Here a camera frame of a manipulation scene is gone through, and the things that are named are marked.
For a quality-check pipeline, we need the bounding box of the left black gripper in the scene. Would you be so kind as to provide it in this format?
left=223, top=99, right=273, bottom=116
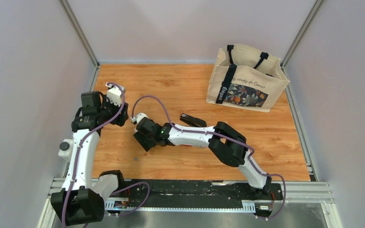
left=97, top=95, right=129, bottom=127

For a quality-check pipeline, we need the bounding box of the black stapler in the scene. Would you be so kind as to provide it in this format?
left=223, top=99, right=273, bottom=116
left=180, top=114, right=207, bottom=127

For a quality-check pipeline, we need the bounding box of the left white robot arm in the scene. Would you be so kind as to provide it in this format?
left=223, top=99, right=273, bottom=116
left=50, top=88, right=128, bottom=228

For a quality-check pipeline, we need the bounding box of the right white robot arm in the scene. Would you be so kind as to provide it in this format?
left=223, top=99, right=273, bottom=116
left=131, top=116, right=271, bottom=199

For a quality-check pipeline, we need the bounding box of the beige floral tote bag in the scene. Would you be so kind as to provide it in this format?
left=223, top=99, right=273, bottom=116
left=206, top=44, right=289, bottom=112

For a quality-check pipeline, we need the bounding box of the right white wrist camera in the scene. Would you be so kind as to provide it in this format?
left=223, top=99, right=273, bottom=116
left=130, top=113, right=148, bottom=125

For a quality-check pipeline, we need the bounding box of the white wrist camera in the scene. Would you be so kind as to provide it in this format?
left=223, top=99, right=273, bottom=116
left=106, top=82, right=125, bottom=106
left=130, top=113, right=148, bottom=125

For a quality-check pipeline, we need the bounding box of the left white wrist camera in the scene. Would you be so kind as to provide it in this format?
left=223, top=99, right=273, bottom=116
left=106, top=82, right=125, bottom=106

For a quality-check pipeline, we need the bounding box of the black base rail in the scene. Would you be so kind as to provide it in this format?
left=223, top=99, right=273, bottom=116
left=105, top=179, right=284, bottom=217

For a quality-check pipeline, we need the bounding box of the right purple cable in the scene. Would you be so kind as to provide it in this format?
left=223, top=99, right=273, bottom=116
left=131, top=95, right=287, bottom=202

